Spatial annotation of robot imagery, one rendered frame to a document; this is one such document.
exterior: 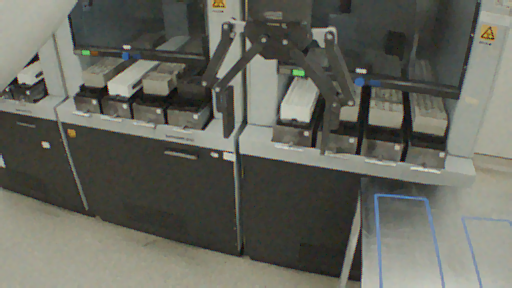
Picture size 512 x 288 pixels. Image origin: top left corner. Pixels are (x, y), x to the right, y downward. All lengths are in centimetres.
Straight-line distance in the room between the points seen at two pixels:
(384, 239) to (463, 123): 60
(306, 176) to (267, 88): 34
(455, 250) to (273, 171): 74
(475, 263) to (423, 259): 13
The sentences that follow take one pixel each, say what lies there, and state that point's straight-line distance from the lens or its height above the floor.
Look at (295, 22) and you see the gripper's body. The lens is 45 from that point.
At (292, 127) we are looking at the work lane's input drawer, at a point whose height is 81.
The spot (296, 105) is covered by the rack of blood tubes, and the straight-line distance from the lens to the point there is 134.
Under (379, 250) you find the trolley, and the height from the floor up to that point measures 82.
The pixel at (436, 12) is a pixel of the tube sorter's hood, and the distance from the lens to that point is 122.
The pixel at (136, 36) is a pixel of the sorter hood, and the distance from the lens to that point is 149.
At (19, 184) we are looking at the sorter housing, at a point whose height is 16.
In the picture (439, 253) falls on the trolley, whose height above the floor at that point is 82.
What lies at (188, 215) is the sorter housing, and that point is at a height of 28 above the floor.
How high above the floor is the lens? 148
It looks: 33 degrees down
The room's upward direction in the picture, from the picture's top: straight up
